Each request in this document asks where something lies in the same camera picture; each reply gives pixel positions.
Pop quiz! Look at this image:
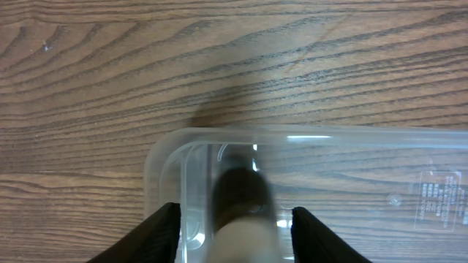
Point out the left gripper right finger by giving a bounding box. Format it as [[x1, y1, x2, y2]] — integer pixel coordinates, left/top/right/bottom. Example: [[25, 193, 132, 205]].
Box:
[[291, 207, 370, 263]]

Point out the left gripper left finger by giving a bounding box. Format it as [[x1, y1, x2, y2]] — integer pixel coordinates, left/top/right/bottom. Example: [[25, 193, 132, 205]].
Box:
[[89, 202, 181, 263]]

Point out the black tube white cap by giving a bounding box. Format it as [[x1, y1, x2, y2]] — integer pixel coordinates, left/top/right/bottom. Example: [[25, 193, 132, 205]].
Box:
[[205, 154, 283, 263]]

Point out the clear plastic container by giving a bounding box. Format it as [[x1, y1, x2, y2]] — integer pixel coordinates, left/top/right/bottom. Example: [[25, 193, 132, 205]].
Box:
[[144, 126, 467, 262]]

